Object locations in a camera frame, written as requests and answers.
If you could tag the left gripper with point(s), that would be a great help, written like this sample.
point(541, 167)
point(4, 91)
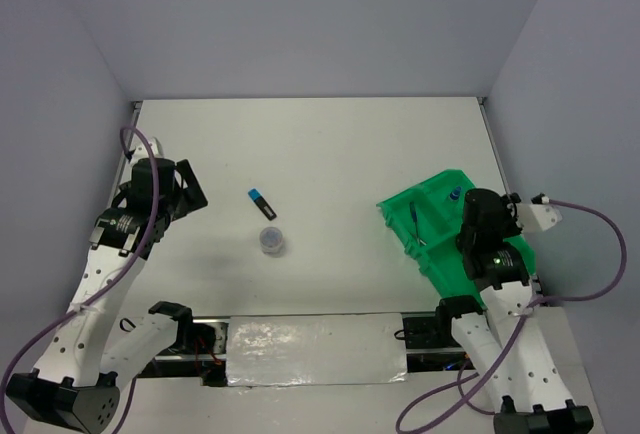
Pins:
point(191, 197)

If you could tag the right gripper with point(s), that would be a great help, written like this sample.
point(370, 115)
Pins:
point(510, 201)

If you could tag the white glue bottle blue cap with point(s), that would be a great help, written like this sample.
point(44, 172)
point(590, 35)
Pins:
point(455, 194)

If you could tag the blue cap highlighter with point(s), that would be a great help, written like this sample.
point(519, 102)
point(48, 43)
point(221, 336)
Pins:
point(258, 199)

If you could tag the blue ballpoint pen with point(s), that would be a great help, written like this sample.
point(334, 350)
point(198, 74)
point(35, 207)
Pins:
point(414, 217)

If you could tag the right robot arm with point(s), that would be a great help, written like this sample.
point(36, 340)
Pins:
point(498, 328)

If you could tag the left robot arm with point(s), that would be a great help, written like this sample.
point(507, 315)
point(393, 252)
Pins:
point(78, 381)

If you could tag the green plastic organizer tray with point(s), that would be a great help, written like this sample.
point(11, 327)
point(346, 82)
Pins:
point(439, 224)

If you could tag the clear jar of paper clips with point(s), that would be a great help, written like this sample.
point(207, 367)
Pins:
point(271, 240)

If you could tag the silver tape strip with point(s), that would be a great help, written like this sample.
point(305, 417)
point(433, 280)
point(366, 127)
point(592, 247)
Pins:
point(289, 351)

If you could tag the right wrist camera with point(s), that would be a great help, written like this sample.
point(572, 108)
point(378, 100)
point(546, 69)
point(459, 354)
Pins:
point(539, 215)

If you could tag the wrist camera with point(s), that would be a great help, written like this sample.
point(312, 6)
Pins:
point(539, 215)
point(140, 150)

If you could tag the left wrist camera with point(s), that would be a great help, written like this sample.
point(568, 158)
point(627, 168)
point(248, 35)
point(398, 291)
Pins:
point(140, 150)

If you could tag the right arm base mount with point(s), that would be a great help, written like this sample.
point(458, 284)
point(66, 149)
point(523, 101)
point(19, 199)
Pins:
point(427, 349)

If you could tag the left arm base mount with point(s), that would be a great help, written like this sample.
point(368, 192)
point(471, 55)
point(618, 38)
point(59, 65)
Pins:
point(202, 357)

